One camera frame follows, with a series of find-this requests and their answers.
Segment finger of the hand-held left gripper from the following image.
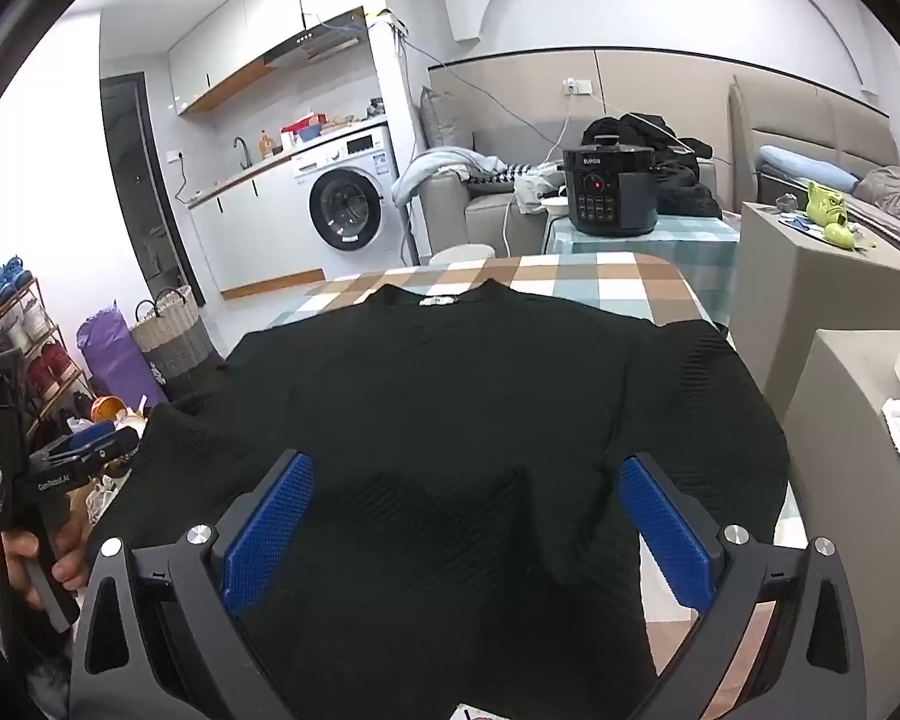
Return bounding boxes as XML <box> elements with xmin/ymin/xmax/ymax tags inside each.
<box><xmin>64</xmin><ymin>420</ymin><xmax>142</xmax><ymax>466</ymax></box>

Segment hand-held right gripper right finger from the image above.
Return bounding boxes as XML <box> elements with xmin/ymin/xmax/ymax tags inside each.
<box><xmin>616</xmin><ymin>451</ymin><xmax>863</xmax><ymax>720</ymax></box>

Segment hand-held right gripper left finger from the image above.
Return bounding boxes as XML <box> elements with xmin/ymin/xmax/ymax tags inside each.
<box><xmin>67</xmin><ymin>450</ymin><xmax>316</xmax><ymax>720</ymax></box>

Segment black knit sweater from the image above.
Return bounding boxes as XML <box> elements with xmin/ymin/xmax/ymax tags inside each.
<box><xmin>90</xmin><ymin>279</ymin><xmax>790</xmax><ymax>720</ymax></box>

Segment person's left hand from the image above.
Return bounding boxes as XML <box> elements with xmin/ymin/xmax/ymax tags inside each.
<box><xmin>1</xmin><ymin>529</ymin><xmax>89</xmax><ymax>610</ymax></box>

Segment orange bowl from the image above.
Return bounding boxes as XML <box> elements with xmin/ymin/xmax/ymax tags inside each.
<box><xmin>90</xmin><ymin>394</ymin><xmax>132</xmax><ymax>428</ymax></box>

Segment purple bag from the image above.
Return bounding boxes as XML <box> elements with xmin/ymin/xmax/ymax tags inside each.
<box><xmin>75</xmin><ymin>301</ymin><xmax>170</xmax><ymax>413</ymax></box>

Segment woven laundry basket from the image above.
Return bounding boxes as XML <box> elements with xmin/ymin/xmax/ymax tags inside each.
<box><xmin>130</xmin><ymin>286</ymin><xmax>222</xmax><ymax>398</ymax></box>

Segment wooden shoe rack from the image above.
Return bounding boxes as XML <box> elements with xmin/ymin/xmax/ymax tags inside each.
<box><xmin>0</xmin><ymin>276</ymin><xmax>95</xmax><ymax>466</ymax></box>

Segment grey ottoman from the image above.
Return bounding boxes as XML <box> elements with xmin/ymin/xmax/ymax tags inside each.
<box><xmin>784</xmin><ymin>326</ymin><xmax>900</xmax><ymax>616</ymax></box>

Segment black door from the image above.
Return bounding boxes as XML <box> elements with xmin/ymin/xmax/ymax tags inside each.
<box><xmin>99</xmin><ymin>73</ymin><xmax>207</xmax><ymax>316</ymax></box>

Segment white kitchen counter cabinet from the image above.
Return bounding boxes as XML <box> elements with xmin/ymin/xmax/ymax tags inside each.
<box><xmin>187</xmin><ymin>157</ymin><xmax>323</xmax><ymax>301</ymax></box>

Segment brown blue checkered tablecloth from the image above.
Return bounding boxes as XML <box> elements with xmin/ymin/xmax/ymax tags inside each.
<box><xmin>266</xmin><ymin>251</ymin><xmax>811</xmax><ymax>661</ymax></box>

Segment grey side cabinet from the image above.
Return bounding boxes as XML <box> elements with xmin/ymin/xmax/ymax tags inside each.
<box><xmin>727</xmin><ymin>201</ymin><xmax>900</xmax><ymax>421</ymax></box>

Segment teal checkered tablecloth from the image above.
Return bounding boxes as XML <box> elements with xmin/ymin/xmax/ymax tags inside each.
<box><xmin>544</xmin><ymin>211</ymin><xmax>742</xmax><ymax>265</ymax></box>

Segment white washing machine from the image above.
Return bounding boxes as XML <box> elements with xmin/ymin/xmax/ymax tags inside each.
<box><xmin>292</xmin><ymin>124</ymin><xmax>413</xmax><ymax>282</ymax></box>

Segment white round stool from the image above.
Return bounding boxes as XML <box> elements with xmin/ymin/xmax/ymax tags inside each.
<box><xmin>429</xmin><ymin>244</ymin><xmax>496</xmax><ymax>267</ymax></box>

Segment black electric pressure cooker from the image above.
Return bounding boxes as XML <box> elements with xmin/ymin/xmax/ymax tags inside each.
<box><xmin>561</xmin><ymin>133</ymin><xmax>659</xmax><ymax>235</ymax></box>

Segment black jacket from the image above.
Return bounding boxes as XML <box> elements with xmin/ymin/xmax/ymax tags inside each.
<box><xmin>581</xmin><ymin>112</ymin><xmax>722</xmax><ymax>220</ymax></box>

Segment white crumpled garment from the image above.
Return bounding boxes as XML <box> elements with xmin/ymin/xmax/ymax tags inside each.
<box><xmin>514</xmin><ymin>165</ymin><xmax>567</xmax><ymax>215</ymax></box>

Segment grey sofa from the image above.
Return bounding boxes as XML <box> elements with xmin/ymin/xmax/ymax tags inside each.
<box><xmin>418</xmin><ymin>86</ymin><xmax>721</xmax><ymax>256</ymax></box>

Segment blue pillow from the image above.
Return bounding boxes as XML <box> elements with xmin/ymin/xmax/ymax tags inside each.
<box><xmin>759</xmin><ymin>144</ymin><xmax>863</xmax><ymax>192</ymax></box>

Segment light grey blanket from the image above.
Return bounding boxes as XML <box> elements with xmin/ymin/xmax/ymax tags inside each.
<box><xmin>391</xmin><ymin>148</ymin><xmax>507</xmax><ymax>207</ymax></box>

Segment grey quilt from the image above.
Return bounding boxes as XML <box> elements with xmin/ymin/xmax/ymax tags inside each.
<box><xmin>855</xmin><ymin>165</ymin><xmax>900</xmax><ymax>230</ymax></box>

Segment white upper kitchen cabinets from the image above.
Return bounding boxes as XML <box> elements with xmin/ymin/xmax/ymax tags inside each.
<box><xmin>169</xmin><ymin>0</ymin><xmax>372</xmax><ymax>117</ymax></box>

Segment bed with grey headboard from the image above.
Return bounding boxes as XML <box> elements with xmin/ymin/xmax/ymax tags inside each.
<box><xmin>727</xmin><ymin>75</ymin><xmax>900</xmax><ymax>271</ymax></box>

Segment grey sofa cushion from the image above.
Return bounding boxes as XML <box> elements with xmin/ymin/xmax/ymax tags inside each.
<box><xmin>418</xmin><ymin>86</ymin><xmax>475</xmax><ymax>155</ymax></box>

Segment range hood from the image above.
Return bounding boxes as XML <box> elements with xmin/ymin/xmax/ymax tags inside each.
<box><xmin>262</xmin><ymin>11</ymin><xmax>368</xmax><ymax>68</ymax></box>

